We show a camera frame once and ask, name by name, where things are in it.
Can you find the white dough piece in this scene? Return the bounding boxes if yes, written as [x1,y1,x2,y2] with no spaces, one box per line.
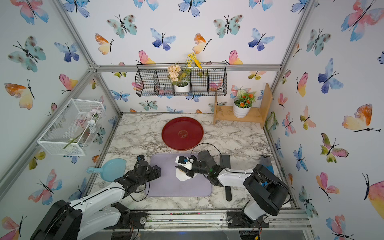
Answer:
[176,167,192,182]

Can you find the lavender silicone mat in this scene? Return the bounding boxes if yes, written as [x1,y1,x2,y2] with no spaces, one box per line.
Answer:
[146,153,213,197]

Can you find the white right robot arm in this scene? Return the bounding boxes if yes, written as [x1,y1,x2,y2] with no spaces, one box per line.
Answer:
[175,151,290,221]

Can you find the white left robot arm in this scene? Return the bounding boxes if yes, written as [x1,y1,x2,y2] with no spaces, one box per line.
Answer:
[31,160,161,240]

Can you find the teal plastic scoop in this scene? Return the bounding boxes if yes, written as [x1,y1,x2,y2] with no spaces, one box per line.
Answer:
[87,159,127,182]

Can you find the red round tray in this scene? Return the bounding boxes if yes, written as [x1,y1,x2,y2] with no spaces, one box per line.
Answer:
[162,117,204,151]

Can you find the blue rubber glove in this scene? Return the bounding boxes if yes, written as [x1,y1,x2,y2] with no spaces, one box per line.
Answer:
[260,155,274,174]

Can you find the white ribbed flower pot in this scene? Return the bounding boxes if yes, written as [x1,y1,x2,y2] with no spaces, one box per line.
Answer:
[233,99,252,119]

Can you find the wooden shelf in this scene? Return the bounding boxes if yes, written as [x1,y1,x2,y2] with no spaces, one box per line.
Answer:
[213,84,273,126]

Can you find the orange flower plant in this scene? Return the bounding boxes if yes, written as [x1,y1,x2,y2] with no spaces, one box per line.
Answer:
[234,89,256,109]

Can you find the pink artificial flower stem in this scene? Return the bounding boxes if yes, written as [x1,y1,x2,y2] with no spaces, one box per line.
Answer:
[63,109,103,150]

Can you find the green paper packet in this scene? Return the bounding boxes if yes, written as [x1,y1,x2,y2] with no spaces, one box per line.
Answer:
[265,112,279,131]

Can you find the white pot with flowers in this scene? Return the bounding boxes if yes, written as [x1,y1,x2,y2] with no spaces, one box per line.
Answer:
[167,53,203,94]

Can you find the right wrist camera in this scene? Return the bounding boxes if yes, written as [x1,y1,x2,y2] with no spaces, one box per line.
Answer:
[176,156,194,162]

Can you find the black handled strainer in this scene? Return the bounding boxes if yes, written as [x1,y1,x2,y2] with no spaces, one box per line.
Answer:
[220,155,233,202]

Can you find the white mesh wall basket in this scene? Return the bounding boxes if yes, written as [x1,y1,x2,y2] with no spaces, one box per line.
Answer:
[37,99,106,157]

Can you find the black wire wall basket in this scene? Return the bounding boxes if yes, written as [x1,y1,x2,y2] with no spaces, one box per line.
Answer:
[133,62,228,97]

